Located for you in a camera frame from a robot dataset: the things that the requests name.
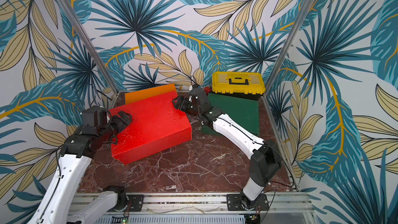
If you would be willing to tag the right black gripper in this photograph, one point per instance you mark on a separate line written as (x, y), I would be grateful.
(187, 104)

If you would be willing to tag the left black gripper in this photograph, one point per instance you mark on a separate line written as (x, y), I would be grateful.
(122, 122)

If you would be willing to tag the red shoebox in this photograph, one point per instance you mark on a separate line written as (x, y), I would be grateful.
(155, 126)

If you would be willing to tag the green shoebox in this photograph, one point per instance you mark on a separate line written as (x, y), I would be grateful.
(244, 112)

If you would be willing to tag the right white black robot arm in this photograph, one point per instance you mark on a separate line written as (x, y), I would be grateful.
(265, 159)

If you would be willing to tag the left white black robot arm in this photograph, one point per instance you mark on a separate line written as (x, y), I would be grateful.
(75, 156)

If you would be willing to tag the orange shoebox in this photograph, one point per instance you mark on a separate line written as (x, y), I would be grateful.
(136, 96)

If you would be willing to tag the yellow black toolbox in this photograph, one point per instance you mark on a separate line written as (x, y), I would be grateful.
(246, 85)

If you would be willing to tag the red handled pliers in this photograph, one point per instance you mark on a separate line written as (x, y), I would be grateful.
(207, 90)

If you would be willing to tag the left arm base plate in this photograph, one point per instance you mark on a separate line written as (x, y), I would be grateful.
(132, 202)

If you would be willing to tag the aluminium front rail frame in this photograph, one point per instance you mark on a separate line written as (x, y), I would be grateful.
(211, 208)

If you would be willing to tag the left aluminium corner post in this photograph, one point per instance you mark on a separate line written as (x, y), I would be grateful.
(84, 37)

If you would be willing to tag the aluminium corner post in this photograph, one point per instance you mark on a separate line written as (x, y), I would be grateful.
(84, 37)
(301, 15)

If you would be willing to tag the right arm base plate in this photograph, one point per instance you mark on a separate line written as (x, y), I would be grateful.
(239, 202)

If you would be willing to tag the right aluminium corner post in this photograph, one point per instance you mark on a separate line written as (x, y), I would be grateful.
(301, 15)

